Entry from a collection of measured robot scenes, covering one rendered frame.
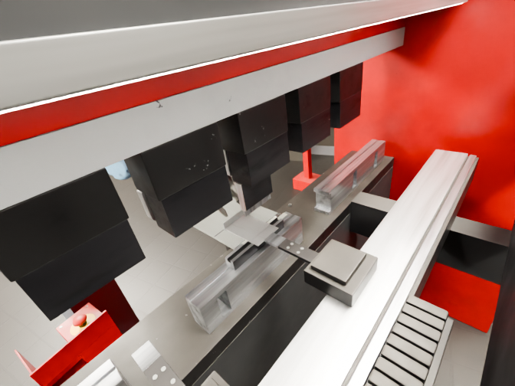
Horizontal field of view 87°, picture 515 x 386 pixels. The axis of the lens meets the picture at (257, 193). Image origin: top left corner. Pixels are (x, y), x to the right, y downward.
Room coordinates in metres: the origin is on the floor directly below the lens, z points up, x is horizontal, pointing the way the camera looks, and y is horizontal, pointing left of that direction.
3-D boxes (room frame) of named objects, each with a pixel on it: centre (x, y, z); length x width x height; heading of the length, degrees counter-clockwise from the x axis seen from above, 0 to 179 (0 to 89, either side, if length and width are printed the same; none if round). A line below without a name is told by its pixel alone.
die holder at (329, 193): (0.96, -0.40, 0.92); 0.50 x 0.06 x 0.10; 133
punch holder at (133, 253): (0.33, 0.28, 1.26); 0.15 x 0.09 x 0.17; 133
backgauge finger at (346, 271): (0.46, -0.10, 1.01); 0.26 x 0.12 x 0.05; 43
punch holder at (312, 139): (0.74, -0.16, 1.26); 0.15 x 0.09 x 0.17; 133
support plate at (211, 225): (0.69, 0.10, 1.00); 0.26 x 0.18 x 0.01; 43
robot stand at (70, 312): (0.83, 0.78, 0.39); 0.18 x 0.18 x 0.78; 58
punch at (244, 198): (0.58, 0.00, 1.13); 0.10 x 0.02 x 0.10; 133
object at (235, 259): (0.56, 0.02, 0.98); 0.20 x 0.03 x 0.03; 133
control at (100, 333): (0.51, 0.61, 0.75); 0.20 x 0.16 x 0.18; 142
